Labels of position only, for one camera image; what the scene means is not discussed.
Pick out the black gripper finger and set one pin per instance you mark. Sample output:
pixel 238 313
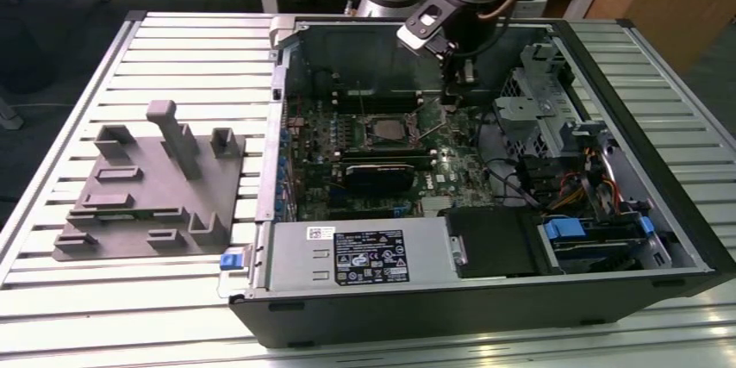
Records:
pixel 454 92

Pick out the silver CPU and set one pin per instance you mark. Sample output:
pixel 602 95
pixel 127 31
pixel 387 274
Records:
pixel 387 129

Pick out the CPU socket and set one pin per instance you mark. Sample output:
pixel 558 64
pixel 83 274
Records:
pixel 362 131

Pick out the black RAM slot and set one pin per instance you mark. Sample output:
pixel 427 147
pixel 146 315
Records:
pixel 386 153
pixel 386 150
pixel 382 104
pixel 382 109
pixel 382 100
pixel 382 95

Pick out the silver metal drive cage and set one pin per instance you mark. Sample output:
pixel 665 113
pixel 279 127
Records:
pixel 521 120

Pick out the green motherboard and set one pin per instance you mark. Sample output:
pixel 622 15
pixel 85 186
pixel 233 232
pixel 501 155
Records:
pixel 461 178

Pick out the black graphics card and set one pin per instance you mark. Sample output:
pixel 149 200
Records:
pixel 379 178

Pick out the silver chipset heatsink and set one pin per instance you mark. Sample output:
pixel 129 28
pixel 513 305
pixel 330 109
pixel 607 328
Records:
pixel 438 205

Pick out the black plastic bay cover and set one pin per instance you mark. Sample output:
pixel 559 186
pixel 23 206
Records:
pixel 495 243

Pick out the blue disk carrier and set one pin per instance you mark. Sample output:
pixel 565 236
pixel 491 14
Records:
pixel 561 230

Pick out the white barcode sticker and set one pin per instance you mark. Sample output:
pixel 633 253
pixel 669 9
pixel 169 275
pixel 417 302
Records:
pixel 321 232

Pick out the black rating label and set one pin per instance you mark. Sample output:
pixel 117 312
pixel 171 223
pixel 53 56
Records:
pixel 369 256

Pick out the blue plastic clip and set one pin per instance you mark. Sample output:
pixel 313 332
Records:
pixel 646 226

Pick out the grey power supply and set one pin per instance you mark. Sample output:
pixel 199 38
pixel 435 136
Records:
pixel 287 264

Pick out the black PC case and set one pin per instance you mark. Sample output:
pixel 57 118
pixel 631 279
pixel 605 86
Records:
pixel 461 320

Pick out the blue case latch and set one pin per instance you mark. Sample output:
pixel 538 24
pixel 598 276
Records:
pixel 231 261

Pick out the grey parts rack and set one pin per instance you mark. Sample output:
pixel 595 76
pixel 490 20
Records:
pixel 155 213

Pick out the green RAM stick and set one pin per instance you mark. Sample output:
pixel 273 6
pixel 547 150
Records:
pixel 115 215

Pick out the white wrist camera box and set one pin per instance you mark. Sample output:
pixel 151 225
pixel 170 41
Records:
pixel 414 36

